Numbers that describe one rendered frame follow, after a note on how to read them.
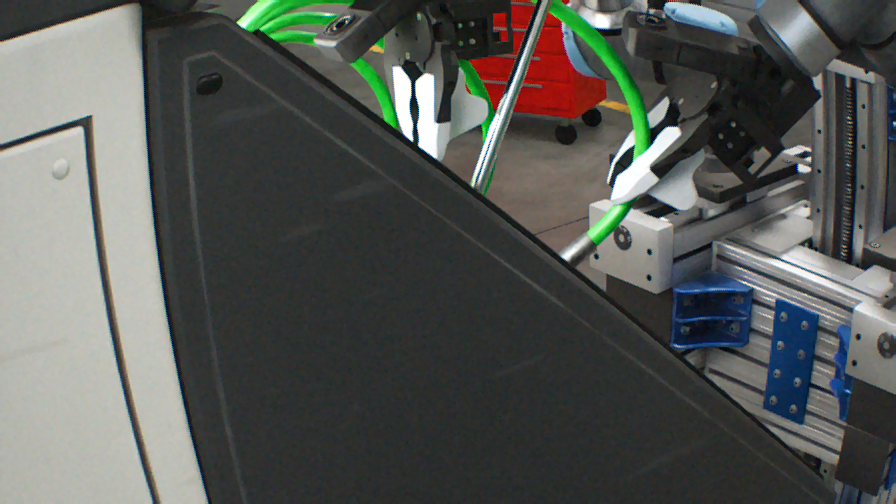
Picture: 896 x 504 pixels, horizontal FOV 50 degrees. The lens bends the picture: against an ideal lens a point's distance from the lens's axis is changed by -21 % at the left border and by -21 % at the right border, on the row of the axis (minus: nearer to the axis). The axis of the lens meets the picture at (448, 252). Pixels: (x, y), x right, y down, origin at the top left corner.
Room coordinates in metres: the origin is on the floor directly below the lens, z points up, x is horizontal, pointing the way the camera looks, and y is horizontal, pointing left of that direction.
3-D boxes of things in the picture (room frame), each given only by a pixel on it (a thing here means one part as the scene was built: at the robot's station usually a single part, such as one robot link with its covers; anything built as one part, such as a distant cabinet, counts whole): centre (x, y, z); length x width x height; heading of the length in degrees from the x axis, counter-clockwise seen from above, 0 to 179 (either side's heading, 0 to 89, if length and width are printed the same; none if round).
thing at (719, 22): (1.55, -0.38, 1.20); 0.13 x 0.12 x 0.14; 68
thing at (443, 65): (0.92, 0.00, 1.31); 0.05 x 0.02 x 0.09; 33
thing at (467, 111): (0.94, -0.01, 1.27); 0.06 x 0.03 x 0.09; 123
